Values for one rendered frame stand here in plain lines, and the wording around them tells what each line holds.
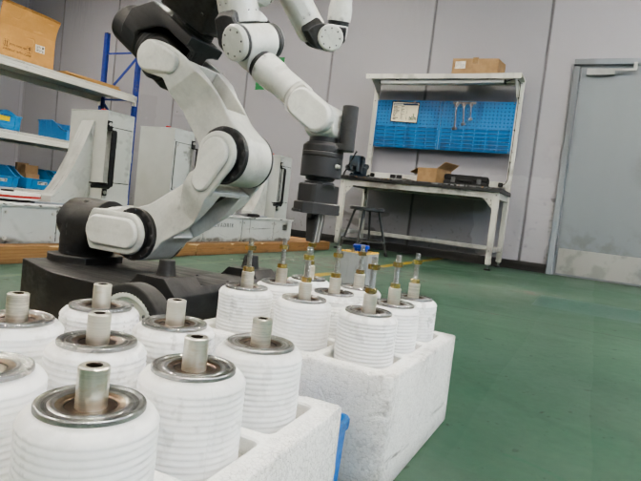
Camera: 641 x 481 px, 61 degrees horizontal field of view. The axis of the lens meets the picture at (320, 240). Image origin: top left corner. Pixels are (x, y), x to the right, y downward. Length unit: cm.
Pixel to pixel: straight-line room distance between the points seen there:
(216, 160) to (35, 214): 170
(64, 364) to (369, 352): 46
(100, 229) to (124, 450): 123
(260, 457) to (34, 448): 20
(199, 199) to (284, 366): 85
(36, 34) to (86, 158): 316
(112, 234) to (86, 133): 180
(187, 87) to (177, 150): 219
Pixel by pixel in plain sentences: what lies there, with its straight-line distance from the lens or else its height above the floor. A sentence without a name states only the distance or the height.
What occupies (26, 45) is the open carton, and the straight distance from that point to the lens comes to 623.
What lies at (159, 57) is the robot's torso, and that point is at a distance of 153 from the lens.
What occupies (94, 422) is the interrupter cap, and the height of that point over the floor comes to 25.
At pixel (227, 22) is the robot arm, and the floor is 78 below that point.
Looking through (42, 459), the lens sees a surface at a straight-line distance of 41.
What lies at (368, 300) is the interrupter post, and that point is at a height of 27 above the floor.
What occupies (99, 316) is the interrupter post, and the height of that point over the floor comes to 28.
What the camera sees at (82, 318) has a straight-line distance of 72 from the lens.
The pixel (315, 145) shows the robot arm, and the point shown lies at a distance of 115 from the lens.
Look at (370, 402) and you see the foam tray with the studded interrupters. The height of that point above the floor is 14.
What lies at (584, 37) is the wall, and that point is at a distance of 624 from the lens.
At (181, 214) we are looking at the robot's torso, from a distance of 146.
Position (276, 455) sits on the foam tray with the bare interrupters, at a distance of 54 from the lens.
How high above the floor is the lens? 41
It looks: 4 degrees down
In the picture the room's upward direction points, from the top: 7 degrees clockwise
